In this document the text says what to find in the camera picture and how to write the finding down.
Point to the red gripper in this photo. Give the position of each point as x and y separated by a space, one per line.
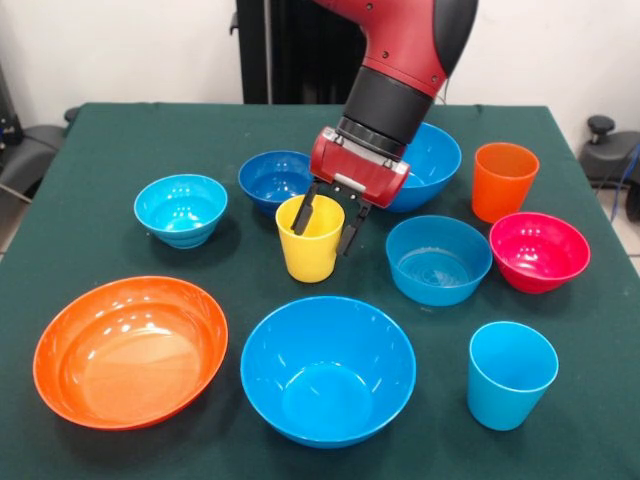
360 180

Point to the yellow plastic cup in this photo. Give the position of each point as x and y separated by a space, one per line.
310 255

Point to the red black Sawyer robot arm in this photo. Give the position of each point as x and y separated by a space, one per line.
395 75

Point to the dark blue plastic bowl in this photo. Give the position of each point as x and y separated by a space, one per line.
272 182

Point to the large blue plastic bowl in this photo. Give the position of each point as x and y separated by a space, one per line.
327 380
435 170

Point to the blue flat-bottomed ringed bowl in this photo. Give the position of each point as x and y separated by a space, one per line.
437 270

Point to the small cyan plastic bowl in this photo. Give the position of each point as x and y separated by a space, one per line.
180 212

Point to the orange plastic cup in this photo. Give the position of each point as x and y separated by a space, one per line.
502 185

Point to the dark green tablecloth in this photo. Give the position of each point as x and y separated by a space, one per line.
150 140

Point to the pink plastic bowl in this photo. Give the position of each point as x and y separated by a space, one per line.
537 255

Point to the light blue plastic cup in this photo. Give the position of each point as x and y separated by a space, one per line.
510 385

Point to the large orange plastic bowl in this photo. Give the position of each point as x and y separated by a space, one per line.
130 360

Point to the black equipment base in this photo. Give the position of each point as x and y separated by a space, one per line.
607 150
25 155

